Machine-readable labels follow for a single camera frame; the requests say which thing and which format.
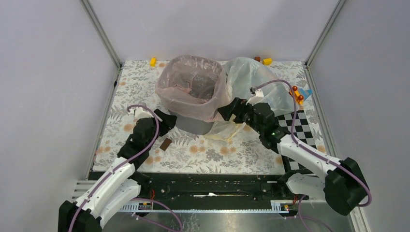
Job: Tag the black white checkerboard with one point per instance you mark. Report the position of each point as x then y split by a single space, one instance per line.
303 132

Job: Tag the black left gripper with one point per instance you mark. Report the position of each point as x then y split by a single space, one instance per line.
168 122

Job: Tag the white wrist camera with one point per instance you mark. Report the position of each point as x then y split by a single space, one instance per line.
257 96
139 111

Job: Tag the grey mesh trash bin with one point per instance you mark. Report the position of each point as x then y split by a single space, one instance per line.
192 125

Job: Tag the orange red toy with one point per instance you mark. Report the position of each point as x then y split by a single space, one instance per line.
294 92

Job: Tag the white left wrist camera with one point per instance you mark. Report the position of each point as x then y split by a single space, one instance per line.
139 111

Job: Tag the small brown card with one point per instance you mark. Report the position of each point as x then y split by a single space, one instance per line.
166 143

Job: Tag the pink plastic trash bag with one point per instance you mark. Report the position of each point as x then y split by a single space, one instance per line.
194 87

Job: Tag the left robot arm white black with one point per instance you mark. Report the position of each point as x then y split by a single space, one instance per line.
121 182

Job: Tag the blue paper piece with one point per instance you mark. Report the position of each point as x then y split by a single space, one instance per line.
305 92

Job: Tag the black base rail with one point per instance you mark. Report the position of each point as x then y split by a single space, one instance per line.
215 192

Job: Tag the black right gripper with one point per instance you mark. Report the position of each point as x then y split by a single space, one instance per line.
236 108

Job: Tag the yellow toy block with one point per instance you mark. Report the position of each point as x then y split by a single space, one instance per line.
153 62

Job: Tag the clear yellow-rimmed plastic bag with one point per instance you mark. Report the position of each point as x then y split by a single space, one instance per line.
252 81

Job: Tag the yellow cube toy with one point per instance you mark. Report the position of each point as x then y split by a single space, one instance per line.
267 61

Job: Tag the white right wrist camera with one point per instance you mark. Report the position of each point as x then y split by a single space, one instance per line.
257 96

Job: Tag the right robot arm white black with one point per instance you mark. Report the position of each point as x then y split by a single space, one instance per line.
338 182

